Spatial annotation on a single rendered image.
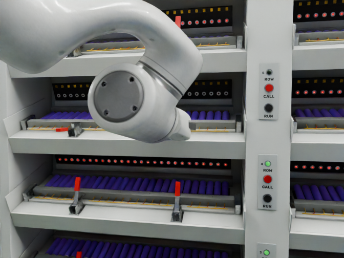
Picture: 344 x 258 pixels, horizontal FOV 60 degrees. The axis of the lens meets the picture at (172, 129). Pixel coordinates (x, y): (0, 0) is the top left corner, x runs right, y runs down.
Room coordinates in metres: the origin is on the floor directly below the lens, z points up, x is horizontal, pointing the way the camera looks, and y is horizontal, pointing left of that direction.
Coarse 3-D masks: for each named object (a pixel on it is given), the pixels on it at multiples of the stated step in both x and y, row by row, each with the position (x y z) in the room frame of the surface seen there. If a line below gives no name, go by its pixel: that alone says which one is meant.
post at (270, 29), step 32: (256, 0) 0.66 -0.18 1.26; (288, 0) 0.65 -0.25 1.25; (256, 32) 0.66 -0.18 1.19; (288, 32) 0.65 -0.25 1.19; (256, 64) 0.66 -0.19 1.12; (288, 64) 0.65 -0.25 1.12; (256, 96) 0.66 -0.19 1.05; (288, 96) 0.65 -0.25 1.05; (256, 128) 0.66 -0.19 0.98; (288, 128) 0.65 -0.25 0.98; (256, 160) 0.66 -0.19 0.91; (288, 160) 0.64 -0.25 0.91; (256, 192) 0.66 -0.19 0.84; (288, 192) 0.64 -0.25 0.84; (256, 224) 0.66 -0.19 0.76; (288, 224) 0.64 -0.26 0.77; (256, 256) 0.66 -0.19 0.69
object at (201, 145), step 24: (24, 120) 0.81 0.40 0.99; (240, 120) 0.71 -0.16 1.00; (24, 144) 0.78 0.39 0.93; (48, 144) 0.76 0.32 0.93; (72, 144) 0.75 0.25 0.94; (96, 144) 0.74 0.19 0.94; (120, 144) 0.72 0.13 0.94; (144, 144) 0.71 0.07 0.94; (168, 144) 0.70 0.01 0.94; (192, 144) 0.69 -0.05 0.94; (216, 144) 0.68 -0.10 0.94; (240, 144) 0.67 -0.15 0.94
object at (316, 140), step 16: (304, 80) 0.78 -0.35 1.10; (320, 80) 0.78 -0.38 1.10; (336, 80) 0.77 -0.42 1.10; (304, 96) 0.80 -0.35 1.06; (320, 96) 0.79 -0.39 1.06; (336, 96) 0.78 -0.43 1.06; (304, 112) 0.77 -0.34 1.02; (320, 112) 0.77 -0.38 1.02; (336, 112) 0.74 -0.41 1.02; (304, 128) 0.69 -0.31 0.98; (320, 128) 0.68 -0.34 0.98; (336, 128) 0.67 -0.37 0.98; (304, 144) 0.64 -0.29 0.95; (320, 144) 0.63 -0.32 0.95; (336, 144) 0.63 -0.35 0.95; (304, 160) 0.65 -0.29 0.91; (320, 160) 0.65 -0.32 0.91; (336, 160) 0.64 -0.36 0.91
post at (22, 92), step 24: (0, 72) 0.78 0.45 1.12; (0, 96) 0.78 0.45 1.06; (24, 96) 0.84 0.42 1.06; (48, 96) 0.96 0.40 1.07; (0, 120) 0.78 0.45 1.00; (0, 144) 0.78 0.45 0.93; (0, 168) 0.78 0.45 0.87; (24, 168) 0.84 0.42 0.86; (48, 168) 0.95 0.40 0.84; (0, 192) 0.78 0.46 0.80; (0, 216) 0.78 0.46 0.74; (24, 240) 0.83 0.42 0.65
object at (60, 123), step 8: (32, 120) 0.82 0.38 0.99; (40, 120) 0.82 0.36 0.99; (48, 120) 0.81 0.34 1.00; (56, 120) 0.81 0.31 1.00; (64, 120) 0.80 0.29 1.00; (72, 120) 0.80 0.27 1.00; (80, 120) 0.79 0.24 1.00; (88, 120) 0.79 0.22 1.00; (192, 120) 0.74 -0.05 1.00; (200, 120) 0.74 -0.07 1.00; (208, 120) 0.73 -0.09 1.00; (216, 120) 0.73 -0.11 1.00; (224, 120) 0.73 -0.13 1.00; (232, 120) 0.72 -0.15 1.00; (88, 128) 0.77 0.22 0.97; (200, 128) 0.73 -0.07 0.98; (208, 128) 0.73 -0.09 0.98; (216, 128) 0.71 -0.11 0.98; (224, 128) 0.72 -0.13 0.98; (232, 128) 0.72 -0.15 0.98
